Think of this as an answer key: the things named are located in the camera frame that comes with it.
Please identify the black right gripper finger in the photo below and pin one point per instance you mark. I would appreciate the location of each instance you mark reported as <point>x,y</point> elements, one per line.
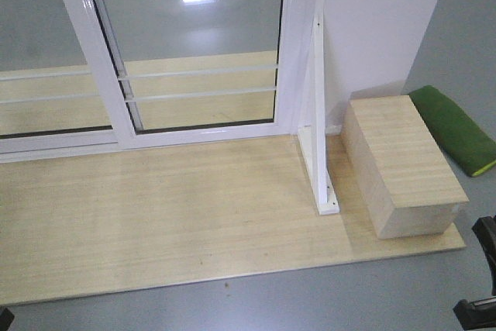
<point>479,314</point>
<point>484,230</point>

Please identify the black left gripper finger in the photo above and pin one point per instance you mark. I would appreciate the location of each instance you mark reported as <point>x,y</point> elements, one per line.
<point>6,318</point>

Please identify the white framed sliding glass door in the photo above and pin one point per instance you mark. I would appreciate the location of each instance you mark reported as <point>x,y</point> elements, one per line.
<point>104,75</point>

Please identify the light wooden box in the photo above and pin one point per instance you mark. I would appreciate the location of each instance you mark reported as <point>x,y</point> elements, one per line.
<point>407,184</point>

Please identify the green cushion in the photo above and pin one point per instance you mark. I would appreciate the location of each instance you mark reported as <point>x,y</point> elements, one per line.
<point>454,131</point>

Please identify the light wooden platform board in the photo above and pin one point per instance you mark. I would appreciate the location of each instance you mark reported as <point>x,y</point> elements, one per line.
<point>111,222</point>

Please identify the white triangular support bracket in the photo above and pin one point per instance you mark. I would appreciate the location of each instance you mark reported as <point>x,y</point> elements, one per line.
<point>312,124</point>

